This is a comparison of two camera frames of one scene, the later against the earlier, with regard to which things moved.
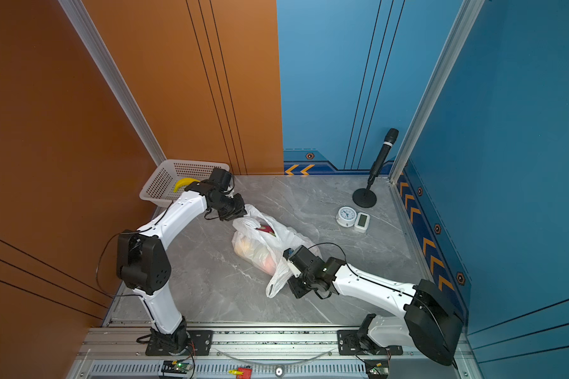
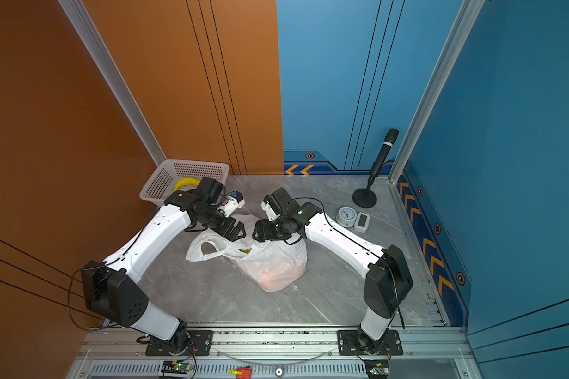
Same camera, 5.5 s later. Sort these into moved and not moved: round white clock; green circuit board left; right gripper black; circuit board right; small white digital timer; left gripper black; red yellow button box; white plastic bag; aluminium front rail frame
Moved: right gripper black; white plastic bag; left gripper black
Not moved: small white digital timer; aluminium front rail frame; red yellow button box; round white clock; green circuit board left; circuit board right
